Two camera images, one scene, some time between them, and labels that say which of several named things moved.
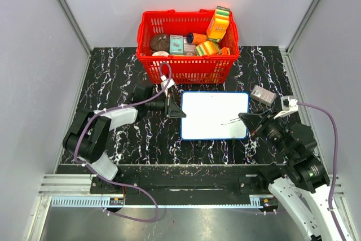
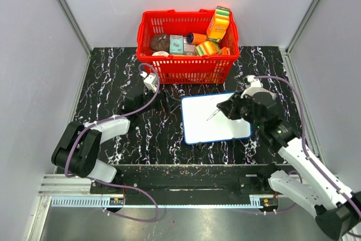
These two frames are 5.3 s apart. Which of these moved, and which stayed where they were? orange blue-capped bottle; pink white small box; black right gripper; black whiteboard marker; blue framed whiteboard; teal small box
Moved: black right gripper; black whiteboard marker
Stayed: blue framed whiteboard; pink white small box; teal small box; orange blue-capped bottle
